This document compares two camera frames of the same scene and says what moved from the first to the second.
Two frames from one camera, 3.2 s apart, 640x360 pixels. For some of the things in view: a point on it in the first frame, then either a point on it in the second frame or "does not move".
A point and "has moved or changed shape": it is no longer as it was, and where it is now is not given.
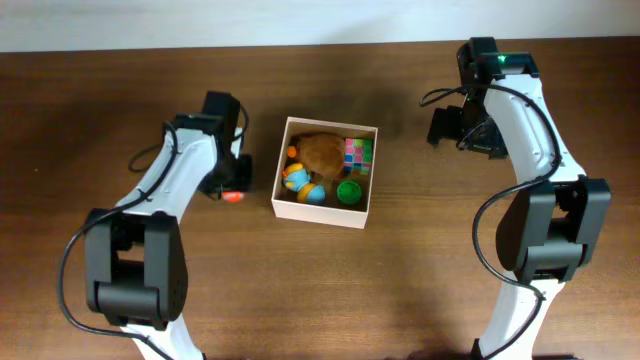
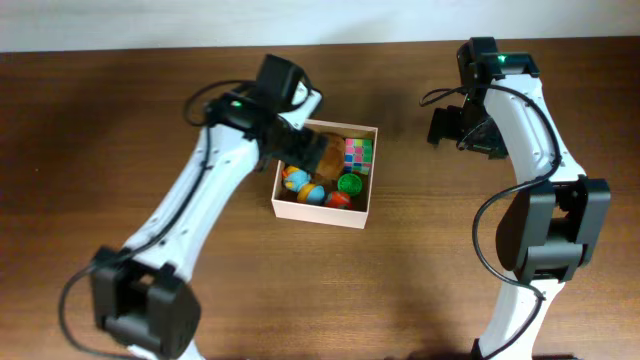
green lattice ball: (349, 192) has moved or changed shape
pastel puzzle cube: (358, 156) does not move
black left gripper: (215, 189) -> (303, 158)
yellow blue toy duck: (297, 178) does not move
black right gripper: (443, 125) does not move
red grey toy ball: (233, 196) has moved or changed shape
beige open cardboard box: (285, 203) does not move
